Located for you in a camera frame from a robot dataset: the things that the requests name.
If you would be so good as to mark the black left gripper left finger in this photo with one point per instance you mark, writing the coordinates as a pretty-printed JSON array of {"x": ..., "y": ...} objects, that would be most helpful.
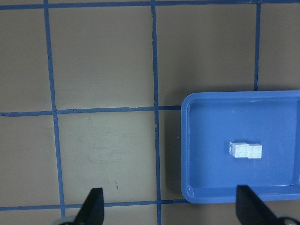
[{"x": 92, "y": 210}]

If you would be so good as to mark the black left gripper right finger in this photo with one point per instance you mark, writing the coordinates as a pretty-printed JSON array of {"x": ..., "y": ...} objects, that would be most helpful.
[{"x": 251, "y": 210}]

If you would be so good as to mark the white block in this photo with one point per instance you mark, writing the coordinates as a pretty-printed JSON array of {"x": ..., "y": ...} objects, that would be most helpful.
[
  {"x": 238, "y": 149},
  {"x": 254, "y": 151}
]

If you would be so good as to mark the blue plastic tray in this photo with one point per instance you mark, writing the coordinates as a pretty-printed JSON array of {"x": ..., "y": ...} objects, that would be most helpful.
[{"x": 240, "y": 138}]

